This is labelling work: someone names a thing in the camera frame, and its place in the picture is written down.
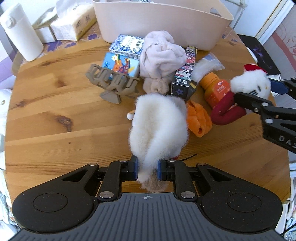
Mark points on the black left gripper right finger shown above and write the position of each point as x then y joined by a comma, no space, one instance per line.
177,172

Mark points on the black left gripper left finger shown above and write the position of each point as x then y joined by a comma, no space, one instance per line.
117,173

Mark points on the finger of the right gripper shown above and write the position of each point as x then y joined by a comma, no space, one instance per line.
251,102
284,86

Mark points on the white cat plush red dress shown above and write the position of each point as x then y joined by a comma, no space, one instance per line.
253,84

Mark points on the white fluffy rabbit plush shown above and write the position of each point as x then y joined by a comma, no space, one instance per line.
159,132

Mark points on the orange medicine bottle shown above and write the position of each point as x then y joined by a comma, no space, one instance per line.
215,88

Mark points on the orange plush fabric piece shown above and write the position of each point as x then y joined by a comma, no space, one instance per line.
198,120

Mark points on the dark cartoon sticker box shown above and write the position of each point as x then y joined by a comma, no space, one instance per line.
183,76

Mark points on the brown hair claw clip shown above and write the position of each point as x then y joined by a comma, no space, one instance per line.
113,83

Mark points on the pale pink plush towel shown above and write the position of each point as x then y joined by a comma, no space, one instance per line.
159,60

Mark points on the blue white patterned carton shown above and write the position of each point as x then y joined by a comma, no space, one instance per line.
130,46

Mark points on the black mouse pad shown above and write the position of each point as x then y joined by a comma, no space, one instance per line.
263,59

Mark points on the beige plastic storage basket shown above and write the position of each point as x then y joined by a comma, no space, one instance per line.
190,23

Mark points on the white plush toy on floor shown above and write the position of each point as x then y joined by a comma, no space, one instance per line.
5,103

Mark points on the white yellow tissue box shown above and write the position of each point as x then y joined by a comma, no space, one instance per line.
74,18

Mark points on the olive tissue box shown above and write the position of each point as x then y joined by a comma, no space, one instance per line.
42,25

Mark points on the white thermos bottle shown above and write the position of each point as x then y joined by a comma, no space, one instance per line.
20,31

